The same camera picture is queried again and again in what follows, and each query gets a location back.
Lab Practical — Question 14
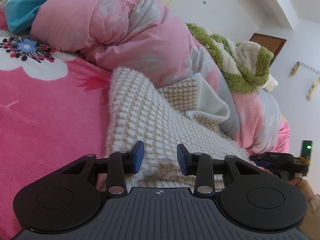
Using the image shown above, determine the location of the green white fleece garment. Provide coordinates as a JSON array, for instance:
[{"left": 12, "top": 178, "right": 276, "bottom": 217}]
[{"left": 185, "top": 22, "right": 279, "bottom": 94}]

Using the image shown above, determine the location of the beige white houndstooth coat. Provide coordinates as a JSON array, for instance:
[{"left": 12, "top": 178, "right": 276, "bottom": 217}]
[{"left": 96, "top": 66, "right": 255, "bottom": 193}]

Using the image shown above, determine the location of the pink floral bed sheet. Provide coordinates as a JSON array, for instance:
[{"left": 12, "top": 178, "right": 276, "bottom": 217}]
[{"left": 0, "top": 12, "right": 118, "bottom": 230}]

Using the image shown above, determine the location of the person's right hand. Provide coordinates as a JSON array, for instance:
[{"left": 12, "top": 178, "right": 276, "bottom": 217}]
[{"left": 291, "top": 176, "right": 316, "bottom": 200}]

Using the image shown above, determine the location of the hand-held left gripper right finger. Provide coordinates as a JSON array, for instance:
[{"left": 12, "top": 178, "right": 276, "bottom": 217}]
[{"left": 176, "top": 144, "right": 260, "bottom": 197}]

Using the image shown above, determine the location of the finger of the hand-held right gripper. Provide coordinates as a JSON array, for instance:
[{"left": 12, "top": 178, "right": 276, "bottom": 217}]
[{"left": 249, "top": 152, "right": 294, "bottom": 168}]

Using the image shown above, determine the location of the blue floral quilt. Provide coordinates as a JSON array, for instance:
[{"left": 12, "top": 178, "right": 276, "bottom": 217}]
[{"left": 0, "top": 0, "right": 139, "bottom": 34}]

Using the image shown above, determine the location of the brown wooden door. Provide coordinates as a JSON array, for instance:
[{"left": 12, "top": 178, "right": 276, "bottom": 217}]
[{"left": 249, "top": 32, "right": 287, "bottom": 65}]

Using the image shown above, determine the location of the pink grey leaf-print quilt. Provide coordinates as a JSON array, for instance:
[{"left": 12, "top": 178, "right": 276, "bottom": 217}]
[{"left": 30, "top": 0, "right": 292, "bottom": 155}]

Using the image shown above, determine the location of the beige wall hook rack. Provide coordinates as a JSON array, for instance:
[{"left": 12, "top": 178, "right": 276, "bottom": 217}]
[{"left": 287, "top": 61, "right": 320, "bottom": 102}]

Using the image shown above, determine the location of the person's right forearm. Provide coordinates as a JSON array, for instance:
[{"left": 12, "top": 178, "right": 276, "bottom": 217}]
[{"left": 304, "top": 192, "right": 320, "bottom": 240}]

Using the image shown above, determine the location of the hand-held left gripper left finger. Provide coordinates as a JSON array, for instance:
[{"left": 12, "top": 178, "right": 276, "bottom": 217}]
[{"left": 61, "top": 141, "right": 145, "bottom": 197}]

